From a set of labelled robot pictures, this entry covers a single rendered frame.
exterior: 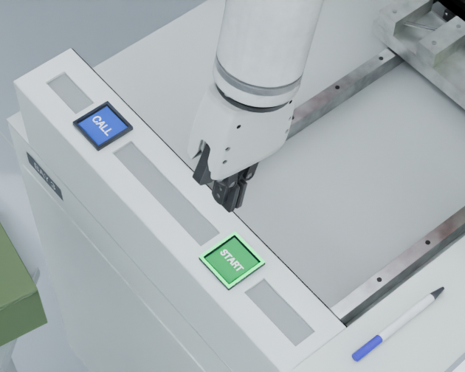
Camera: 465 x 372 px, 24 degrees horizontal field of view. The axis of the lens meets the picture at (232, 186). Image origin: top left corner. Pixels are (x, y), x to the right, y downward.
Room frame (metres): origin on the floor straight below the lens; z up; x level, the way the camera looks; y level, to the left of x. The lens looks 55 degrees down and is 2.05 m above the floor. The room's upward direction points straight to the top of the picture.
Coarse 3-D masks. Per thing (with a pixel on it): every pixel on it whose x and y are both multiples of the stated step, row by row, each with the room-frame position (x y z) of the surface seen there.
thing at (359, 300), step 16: (464, 208) 0.80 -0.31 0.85; (448, 224) 0.77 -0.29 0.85; (464, 224) 0.77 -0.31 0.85; (432, 240) 0.75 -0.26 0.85; (448, 240) 0.75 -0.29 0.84; (400, 256) 0.72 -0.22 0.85; (416, 256) 0.72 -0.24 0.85; (432, 256) 0.74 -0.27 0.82; (384, 272) 0.70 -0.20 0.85; (400, 272) 0.70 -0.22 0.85; (368, 288) 0.67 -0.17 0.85; (384, 288) 0.68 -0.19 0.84; (336, 304) 0.65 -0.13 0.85; (352, 304) 0.65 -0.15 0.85; (368, 304) 0.66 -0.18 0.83
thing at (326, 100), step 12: (372, 60) 1.06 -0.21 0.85; (384, 60) 1.06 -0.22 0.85; (396, 60) 1.07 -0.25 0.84; (360, 72) 1.03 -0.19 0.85; (372, 72) 1.04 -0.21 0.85; (384, 72) 1.06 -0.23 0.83; (336, 84) 1.01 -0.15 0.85; (348, 84) 1.01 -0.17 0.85; (360, 84) 1.02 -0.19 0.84; (324, 96) 0.99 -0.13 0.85; (336, 96) 0.99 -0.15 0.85; (348, 96) 1.01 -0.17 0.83; (300, 108) 0.97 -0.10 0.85; (312, 108) 0.97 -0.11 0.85; (324, 108) 0.98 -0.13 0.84; (300, 120) 0.95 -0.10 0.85; (312, 120) 0.96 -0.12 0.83
